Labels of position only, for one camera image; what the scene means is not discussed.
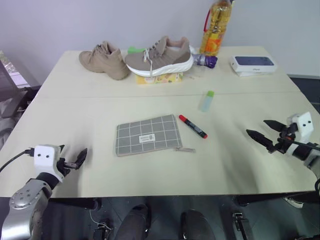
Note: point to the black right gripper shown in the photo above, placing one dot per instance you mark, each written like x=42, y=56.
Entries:
x=283, y=145

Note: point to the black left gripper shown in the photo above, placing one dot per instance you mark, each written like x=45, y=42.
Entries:
x=63, y=168

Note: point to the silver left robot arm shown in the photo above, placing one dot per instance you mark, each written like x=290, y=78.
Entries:
x=23, y=207

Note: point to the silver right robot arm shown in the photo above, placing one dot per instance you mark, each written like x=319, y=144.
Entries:
x=311, y=156

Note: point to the grey checked pouch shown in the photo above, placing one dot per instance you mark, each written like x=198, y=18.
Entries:
x=147, y=135

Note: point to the flat white box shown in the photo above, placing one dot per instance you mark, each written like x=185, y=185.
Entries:
x=255, y=74

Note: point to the clear glue tube green cap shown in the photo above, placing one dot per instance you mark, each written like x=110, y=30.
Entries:
x=207, y=101

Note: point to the white phone box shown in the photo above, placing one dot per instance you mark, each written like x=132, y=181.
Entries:
x=253, y=63

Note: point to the red marker pen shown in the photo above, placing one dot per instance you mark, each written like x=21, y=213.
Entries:
x=193, y=127

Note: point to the white shoe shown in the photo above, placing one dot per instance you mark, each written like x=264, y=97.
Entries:
x=295, y=202

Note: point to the dark background equipment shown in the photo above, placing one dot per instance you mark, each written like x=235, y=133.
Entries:
x=15, y=100

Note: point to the purple folded umbrella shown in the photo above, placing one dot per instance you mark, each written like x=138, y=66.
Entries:
x=206, y=60

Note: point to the dark rounded shape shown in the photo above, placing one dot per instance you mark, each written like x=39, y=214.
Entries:
x=135, y=222

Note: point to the tan high-top shoe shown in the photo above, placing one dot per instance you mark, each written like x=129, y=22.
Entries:
x=105, y=61

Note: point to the yellow cooking oil bottle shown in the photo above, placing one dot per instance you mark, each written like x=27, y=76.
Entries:
x=215, y=32

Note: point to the yellow printed box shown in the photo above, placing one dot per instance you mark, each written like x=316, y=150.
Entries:
x=160, y=78

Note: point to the green object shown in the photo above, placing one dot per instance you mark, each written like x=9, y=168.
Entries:
x=135, y=49

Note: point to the taupe sneaker white sole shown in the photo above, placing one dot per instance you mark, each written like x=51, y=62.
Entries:
x=162, y=58

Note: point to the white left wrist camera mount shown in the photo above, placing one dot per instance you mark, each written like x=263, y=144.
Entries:
x=45, y=160

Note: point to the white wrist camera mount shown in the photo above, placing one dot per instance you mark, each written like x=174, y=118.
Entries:
x=45, y=160
x=303, y=125

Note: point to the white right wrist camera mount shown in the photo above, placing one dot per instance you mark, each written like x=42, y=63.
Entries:
x=303, y=125

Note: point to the black table frame bar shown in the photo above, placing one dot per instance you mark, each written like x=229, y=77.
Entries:
x=75, y=202
x=260, y=200

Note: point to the black clamp bracket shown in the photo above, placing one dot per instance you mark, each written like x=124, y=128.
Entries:
x=102, y=228
x=241, y=221

